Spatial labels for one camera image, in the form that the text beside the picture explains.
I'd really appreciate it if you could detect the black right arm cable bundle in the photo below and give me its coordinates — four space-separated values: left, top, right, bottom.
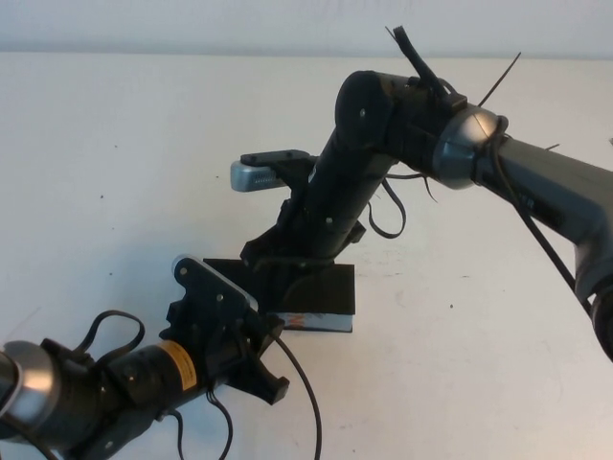
385 26 595 315

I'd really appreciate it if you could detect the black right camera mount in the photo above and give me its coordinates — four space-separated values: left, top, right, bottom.
272 157 317 241

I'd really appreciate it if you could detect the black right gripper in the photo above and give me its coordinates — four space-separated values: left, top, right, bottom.
241 155 384 309

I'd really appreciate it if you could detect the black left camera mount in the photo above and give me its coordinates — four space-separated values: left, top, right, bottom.
165 258 262 346

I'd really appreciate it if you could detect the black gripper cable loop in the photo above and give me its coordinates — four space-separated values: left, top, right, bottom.
170 387 237 460
367 180 409 240

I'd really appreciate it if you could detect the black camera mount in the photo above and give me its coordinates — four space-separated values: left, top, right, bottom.
272 157 317 241
165 258 262 346

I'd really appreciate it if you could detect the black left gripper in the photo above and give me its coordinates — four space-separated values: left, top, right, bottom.
160 312 291 407

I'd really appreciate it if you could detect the black left gripper cable loop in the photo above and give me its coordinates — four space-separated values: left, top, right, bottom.
170 387 237 460

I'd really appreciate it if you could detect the black right gripper cable loop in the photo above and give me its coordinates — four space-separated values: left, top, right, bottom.
367 180 409 240

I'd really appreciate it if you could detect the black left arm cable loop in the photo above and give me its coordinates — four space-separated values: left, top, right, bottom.
79 310 147 358

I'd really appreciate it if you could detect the black glasses case printed front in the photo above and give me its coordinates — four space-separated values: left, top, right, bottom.
203 257 356 334

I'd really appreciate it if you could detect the thin black left camera cable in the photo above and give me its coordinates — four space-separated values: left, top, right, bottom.
270 333 324 460

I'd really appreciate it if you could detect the right wrist camera black silver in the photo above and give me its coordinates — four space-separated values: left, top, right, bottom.
229 149 312 194

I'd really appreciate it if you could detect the black zip tie tail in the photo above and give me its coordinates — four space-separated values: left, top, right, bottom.
480 51 523 107

